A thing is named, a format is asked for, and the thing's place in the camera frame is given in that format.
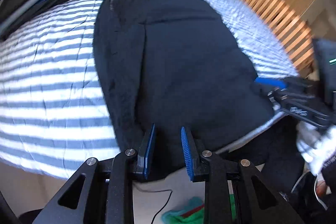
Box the grey folded garment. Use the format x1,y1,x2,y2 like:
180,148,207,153
0,0,72,33

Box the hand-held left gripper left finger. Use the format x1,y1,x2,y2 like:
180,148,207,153
31,123,157,224

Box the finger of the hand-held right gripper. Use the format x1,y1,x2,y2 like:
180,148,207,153
255,77,315,94
267,88,318,109

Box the green cloth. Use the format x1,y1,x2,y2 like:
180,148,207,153
161,196,237,224

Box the person's right forearm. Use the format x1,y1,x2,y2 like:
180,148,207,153
322,151,336,184

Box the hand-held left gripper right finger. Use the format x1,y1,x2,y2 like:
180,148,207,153
180,126,306,224

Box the wooden slatted fence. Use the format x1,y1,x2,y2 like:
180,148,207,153
209,0,315,79

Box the person's right hand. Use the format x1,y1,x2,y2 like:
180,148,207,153
296,122,336,174

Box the black pants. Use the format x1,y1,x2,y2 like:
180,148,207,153
93,0,279,182

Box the blue white striped quilt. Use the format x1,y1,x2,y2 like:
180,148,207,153
0,0,300,178

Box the black floor cable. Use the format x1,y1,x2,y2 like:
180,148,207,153
136,185,174,224

